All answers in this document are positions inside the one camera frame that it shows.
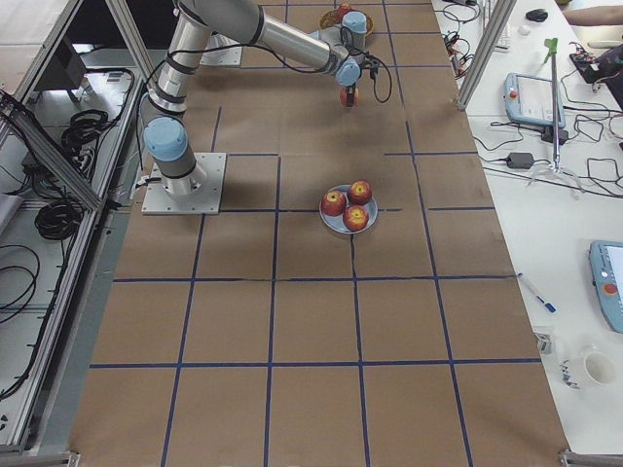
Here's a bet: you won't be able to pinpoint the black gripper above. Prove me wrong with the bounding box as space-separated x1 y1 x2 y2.
345 54 381 107

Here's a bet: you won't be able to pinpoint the yellow-red apple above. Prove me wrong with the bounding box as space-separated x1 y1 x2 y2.
339 87 359 108

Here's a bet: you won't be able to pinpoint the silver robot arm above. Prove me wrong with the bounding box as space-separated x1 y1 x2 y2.
140 1 374 196

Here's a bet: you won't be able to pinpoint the wicker basket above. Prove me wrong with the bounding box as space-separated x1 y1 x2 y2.
318 9 374 36

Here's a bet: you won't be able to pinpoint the dark red apple in basket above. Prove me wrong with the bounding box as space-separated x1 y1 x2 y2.
336 3 352 15

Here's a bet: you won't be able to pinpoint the red apple plate top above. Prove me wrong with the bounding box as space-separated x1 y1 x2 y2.
347 180 373 205

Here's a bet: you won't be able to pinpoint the red apple plate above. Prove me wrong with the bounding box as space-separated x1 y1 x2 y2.
347 180 373 205
320 190 347 217
342 204 369 233

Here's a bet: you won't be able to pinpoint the red apple plate left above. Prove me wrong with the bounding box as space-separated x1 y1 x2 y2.
320 190 347 217

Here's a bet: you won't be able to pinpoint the red apple plate front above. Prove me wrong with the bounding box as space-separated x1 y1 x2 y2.
342 204 369 233

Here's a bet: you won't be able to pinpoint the light blue plate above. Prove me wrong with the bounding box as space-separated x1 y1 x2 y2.
319 185 378 234

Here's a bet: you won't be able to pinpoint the teach pendant upper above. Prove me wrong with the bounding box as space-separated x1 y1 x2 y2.
503 73 553 126

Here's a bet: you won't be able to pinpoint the teach pendant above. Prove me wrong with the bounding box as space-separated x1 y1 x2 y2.
589 240 623 334
503 73 553 126

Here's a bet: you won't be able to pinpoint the black power adapter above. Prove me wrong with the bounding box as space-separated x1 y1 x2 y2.
505 152 534 169

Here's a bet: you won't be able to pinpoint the black computer mouse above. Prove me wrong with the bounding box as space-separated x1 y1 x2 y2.
525 9 549 22

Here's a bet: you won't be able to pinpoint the white blue pen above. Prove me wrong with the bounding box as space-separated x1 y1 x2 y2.
517 272 557 313

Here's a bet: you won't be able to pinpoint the teach pendant lower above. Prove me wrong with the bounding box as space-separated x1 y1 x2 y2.
589 240 623 334

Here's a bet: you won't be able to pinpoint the small metal clip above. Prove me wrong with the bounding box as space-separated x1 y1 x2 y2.
533 332 554 355

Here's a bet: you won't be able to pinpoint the white mug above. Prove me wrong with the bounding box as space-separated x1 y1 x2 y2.
559 345 617 390

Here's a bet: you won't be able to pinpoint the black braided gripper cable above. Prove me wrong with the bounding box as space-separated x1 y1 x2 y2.
340 26 393 104

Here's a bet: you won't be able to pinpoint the aluminium frame post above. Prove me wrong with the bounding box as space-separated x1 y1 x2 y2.
456 0 516 111

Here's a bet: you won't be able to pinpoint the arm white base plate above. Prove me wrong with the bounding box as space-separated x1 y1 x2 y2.
141 153 227 215

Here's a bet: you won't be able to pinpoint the coiled black cables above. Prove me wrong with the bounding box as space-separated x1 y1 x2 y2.
60 109 123 169

